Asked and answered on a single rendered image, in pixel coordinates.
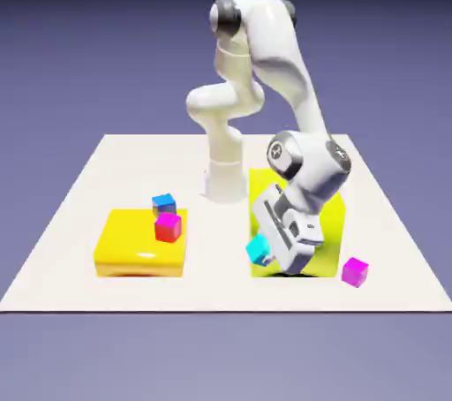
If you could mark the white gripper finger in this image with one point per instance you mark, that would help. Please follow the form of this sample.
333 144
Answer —
267 260

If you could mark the small magenta cube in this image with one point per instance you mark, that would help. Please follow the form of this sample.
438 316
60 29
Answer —
355 272

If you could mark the large lime box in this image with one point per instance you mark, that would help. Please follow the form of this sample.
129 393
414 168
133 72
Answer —
328 231

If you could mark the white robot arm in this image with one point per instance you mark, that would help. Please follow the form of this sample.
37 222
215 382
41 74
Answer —
279 54

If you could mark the small cyan cube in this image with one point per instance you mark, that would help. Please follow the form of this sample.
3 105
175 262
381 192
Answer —
257 249

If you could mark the large yellow box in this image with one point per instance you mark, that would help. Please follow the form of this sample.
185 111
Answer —
139 245

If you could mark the small red cube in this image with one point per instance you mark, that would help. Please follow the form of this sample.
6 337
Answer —
168 228

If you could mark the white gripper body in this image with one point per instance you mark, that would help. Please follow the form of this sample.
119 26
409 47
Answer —
279 238

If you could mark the small blue cube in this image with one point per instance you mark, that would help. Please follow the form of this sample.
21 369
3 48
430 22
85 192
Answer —
164 202

